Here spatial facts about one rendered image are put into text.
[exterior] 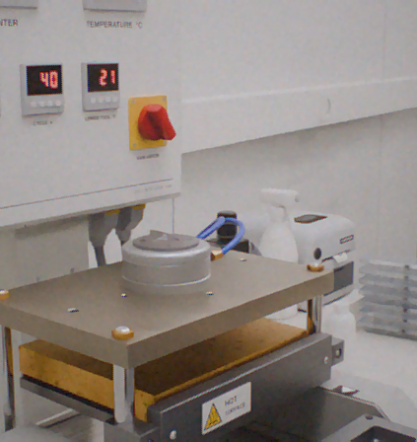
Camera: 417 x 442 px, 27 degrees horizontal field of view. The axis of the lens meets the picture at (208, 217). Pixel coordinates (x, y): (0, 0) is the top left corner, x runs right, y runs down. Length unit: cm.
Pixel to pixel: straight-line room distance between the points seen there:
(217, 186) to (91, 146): 105
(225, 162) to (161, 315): 125
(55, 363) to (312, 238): 102
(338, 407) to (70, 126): 37
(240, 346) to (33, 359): 18
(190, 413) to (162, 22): 43
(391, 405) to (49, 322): 33
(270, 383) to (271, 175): 140
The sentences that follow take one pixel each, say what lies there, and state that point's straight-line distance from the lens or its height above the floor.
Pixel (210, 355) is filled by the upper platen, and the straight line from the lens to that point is 75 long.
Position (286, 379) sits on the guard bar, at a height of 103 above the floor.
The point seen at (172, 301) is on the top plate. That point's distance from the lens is 72.
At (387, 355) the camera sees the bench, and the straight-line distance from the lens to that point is 166.
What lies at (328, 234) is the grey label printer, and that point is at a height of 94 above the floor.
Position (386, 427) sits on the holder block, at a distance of 78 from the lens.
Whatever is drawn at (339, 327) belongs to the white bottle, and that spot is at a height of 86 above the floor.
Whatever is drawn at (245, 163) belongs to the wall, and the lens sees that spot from 200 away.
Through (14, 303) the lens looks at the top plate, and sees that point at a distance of 73.
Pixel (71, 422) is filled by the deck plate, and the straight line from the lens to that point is 94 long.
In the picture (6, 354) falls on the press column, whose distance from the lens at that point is 76.
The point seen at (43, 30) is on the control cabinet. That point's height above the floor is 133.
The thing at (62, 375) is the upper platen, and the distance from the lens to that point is 75.
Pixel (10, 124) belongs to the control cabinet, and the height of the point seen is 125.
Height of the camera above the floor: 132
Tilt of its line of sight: 11 degrees down
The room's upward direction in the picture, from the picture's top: straight up
